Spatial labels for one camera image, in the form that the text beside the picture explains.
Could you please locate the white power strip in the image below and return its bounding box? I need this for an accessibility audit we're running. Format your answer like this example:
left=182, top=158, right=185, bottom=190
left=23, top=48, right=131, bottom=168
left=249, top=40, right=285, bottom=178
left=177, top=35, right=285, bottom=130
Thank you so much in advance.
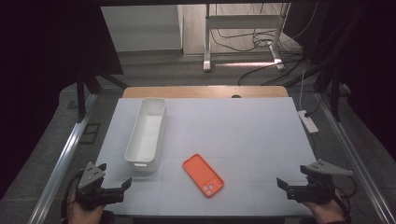
left=297, top=109, right=319, bottom=134

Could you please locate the white desk frame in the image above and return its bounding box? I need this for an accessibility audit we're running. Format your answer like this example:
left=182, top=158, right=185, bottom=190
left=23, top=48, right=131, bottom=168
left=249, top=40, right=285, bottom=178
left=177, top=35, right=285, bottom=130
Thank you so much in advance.
left=203, top=3, right=291, bottom=73

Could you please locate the black curtain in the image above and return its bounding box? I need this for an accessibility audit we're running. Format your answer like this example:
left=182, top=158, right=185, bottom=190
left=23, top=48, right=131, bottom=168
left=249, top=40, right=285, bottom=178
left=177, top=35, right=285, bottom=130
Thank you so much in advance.
left=0, top=0, right=124, bottom=200
left=284, top=0, right=396, bottom=162

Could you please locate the aluminium rail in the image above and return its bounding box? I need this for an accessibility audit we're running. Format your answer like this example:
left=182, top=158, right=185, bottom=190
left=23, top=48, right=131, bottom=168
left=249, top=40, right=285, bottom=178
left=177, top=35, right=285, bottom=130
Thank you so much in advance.
left=316, top=91, right=396, bottom=224
left=27, top=92, right=98, bottom=224

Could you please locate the orange phone case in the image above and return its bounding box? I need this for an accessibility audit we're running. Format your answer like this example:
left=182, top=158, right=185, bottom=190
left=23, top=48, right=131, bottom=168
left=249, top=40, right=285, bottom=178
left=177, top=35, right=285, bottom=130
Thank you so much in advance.
left=182, top=153, right=225, bottom=199

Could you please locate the white plastic storage bin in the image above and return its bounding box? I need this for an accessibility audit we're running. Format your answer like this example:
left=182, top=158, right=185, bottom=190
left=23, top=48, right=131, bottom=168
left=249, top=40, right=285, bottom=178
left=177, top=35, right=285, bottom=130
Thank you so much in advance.
left=123, top=97, right=168, bottom=174

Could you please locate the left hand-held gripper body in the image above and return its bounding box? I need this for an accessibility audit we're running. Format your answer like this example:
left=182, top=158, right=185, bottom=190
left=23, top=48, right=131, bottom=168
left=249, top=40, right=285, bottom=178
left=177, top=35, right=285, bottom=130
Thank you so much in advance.
left=75, top=161, right=125, bottom=209

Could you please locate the black metal stand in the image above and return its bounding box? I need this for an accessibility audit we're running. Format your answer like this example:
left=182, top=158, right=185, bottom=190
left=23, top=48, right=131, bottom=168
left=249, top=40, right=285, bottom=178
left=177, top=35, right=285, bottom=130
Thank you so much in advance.
left=76, top=69, right=129, bottom=123
left=313, top=69, right=344, bottom=122

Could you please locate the white power cable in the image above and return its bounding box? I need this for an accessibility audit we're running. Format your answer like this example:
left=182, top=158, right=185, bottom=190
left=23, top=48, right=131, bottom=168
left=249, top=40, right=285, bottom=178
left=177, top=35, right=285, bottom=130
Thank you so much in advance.
left=298, top=69, right=307, bottom=112

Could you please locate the white table mat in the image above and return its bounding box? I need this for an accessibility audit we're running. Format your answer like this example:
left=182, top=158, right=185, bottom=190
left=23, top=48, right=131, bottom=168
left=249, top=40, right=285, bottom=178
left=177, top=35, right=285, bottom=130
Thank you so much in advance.
left=92, top=96, right=318, bottom=217

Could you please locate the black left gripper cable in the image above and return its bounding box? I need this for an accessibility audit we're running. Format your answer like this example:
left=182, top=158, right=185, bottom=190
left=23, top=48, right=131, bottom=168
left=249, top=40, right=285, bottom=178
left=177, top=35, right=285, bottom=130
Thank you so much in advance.
left=61, top=172, right=83, bottom=224

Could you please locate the white cabinet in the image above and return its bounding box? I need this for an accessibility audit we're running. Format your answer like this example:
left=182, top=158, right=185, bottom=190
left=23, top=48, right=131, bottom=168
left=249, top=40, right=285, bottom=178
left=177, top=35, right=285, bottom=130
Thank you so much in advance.
left=101, top=4, right=184, bottom=53

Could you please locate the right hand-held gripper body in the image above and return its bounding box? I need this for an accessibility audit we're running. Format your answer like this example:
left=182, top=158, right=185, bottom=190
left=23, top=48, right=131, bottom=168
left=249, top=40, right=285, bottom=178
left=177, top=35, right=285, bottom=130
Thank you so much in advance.
left=286, top=159, right=354, bottom=204

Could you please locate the wooden table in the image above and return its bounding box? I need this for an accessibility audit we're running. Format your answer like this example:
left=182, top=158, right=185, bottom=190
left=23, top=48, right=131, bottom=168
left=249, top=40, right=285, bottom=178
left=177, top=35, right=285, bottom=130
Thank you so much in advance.
left=121, top=86, right=290, bottom=99

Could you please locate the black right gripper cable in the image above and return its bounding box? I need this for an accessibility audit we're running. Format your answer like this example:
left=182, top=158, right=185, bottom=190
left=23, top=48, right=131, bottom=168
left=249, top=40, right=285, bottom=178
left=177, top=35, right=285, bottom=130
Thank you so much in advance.
left=332, top=176, right=358, bottom=223

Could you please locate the tangle of black floor cables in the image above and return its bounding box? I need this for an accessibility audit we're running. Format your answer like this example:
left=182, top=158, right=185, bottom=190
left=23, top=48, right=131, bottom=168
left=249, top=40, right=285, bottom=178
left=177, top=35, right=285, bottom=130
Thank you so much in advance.
left=209, top=3, right=318, bottom=87

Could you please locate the person's right hand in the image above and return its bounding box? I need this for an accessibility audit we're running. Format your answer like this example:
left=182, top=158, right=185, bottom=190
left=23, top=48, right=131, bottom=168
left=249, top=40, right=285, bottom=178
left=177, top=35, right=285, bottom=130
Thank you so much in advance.
left=303, top=192, right=346, bottom=224

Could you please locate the black plug cable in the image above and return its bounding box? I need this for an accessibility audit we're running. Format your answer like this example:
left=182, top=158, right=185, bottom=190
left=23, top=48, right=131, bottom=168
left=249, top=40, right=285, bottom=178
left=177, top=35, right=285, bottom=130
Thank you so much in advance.
left=304, top=92, right=325, bottom=119

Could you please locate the person's left hand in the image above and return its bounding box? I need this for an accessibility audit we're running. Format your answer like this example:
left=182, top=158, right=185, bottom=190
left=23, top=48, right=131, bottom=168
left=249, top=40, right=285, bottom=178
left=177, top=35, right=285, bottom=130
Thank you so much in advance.
left=66, top=194, right=106, bottom=224

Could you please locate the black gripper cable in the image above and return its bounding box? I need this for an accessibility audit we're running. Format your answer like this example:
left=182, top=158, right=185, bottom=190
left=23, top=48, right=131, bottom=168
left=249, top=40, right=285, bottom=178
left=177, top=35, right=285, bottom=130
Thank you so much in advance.
left=61, top=172, right=83, bottom=224
left=332, top=176, right=358, bottom=223

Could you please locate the small black floor frame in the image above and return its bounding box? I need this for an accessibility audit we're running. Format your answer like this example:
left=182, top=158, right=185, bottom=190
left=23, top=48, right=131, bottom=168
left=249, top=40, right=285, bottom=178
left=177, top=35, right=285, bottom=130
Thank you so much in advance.
left=78, top=122, right=102, bottom=145

